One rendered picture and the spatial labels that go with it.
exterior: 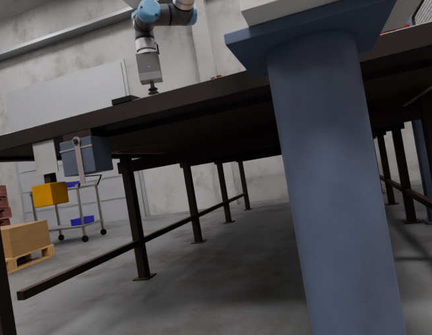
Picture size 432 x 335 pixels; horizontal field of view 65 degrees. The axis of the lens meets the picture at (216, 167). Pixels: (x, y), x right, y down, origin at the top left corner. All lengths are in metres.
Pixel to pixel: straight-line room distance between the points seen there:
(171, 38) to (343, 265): 6.61
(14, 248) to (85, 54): 4.95
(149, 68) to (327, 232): 0.96
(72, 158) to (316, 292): 0.91
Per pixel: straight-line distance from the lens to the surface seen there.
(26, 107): 8.75
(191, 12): 1.38
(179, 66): 6.84
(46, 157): 1.38
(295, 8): 0.59
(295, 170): 0.64
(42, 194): 1.37
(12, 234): 4.02
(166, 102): 1.08
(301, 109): 0.63
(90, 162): 1.22
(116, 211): 7.32
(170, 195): 6.75
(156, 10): 1.32
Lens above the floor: 0.64
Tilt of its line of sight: 1 degrees up
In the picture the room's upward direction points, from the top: 9 degrees counter-clockwise
